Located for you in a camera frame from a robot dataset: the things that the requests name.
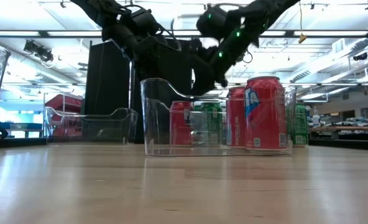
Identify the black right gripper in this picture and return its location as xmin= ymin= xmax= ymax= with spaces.
xmin=190 ymin=34 xmax=250 ymax=96

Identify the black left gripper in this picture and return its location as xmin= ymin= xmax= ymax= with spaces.
xmin=104 ymin=18 xmax=175 ymax=82

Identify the red Fanta soda can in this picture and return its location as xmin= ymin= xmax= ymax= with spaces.
xmin=170 ymin=100 xmax=194 ymax=146
xmin=244 ymin=76 xmax=290 ymax=152
xmin=226 ymin=86 xmax=247 ymax=149

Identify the red storage bin shelf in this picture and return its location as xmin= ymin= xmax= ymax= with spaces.
xmin=45 ymin=95 xmax=85 ymax=138

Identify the white plastic bottle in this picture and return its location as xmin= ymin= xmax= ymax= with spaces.
xmin=312 ymin=108 xmax=321 ymax=127

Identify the black overhead crossbar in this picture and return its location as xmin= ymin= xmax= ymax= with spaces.
xmin=0 ymin=29 xmax=368 ymax=39

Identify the wooden background workbench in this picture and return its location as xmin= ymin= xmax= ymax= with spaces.
xmin=308 ymin=116 xmax=368 ymax=133

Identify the blue background table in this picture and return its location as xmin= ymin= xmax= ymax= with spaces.
xmin=0 ymin=121 xmax=45 ymax=139

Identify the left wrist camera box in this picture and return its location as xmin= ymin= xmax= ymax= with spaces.
xmin=131 ymin=8 xmax=160 ymax=35

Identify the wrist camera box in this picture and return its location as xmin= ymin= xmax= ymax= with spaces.
xmin=131 ymin=8 xmax=160 ymax=35
xmin=196 ymin=5 xmax=234 ymax=40

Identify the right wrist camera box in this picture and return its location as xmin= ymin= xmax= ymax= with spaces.
xmin=196 ymin=5 xmax=234 ymax=40

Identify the yellow hanging tag cord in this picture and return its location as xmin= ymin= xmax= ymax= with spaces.
xmin=298 ymin=0 xmax=308 ymax=44

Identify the black aluminium table frame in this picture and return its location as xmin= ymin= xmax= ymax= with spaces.
xmin=0 ymin=136 xmax=368 ymax=152

